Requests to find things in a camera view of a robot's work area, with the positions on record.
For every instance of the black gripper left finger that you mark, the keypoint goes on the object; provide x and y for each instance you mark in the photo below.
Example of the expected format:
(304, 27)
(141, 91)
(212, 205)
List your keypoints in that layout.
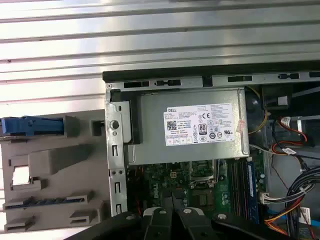
(157, 225)

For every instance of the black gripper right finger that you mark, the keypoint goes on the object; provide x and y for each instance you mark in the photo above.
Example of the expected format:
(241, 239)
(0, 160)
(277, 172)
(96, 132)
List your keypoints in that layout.
(190, 225)

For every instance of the hard disk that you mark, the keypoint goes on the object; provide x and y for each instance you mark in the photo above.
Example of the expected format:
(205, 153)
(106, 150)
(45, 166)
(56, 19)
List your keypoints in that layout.
(15, 126)

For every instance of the gold chipset heatsink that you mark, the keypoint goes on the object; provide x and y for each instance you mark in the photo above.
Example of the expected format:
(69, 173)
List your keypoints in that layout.
(203, 200)

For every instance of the green motherboard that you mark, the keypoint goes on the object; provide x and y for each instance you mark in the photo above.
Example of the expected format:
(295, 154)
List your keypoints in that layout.
(155, 185)

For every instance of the CPU socket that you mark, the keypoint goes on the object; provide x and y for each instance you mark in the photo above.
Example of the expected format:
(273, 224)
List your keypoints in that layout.
(202, 172)

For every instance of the installed blue RAM stick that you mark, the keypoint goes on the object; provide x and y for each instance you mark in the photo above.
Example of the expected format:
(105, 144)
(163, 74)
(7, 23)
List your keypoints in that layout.
(252, 190)

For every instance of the grey power supply unit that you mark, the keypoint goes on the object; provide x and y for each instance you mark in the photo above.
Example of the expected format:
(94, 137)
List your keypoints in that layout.
(155, 147)

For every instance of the grey parts rack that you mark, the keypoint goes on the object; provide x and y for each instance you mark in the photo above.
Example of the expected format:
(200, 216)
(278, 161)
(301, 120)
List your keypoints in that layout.
(62, 175)

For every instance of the spare blue RAM stick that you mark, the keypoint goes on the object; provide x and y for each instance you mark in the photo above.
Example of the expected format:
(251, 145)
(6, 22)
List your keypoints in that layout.
(45, 201)

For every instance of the black open PC case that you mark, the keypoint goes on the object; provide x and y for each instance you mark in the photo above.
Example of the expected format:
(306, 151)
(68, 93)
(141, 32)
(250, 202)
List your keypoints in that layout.
(175, 81)

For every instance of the silver CPU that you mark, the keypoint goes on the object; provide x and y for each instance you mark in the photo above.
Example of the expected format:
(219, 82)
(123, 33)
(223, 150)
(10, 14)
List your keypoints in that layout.
(20, 175)

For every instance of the grey drive cage blue latch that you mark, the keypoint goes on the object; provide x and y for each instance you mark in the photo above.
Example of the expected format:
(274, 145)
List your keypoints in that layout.
(310, 125)

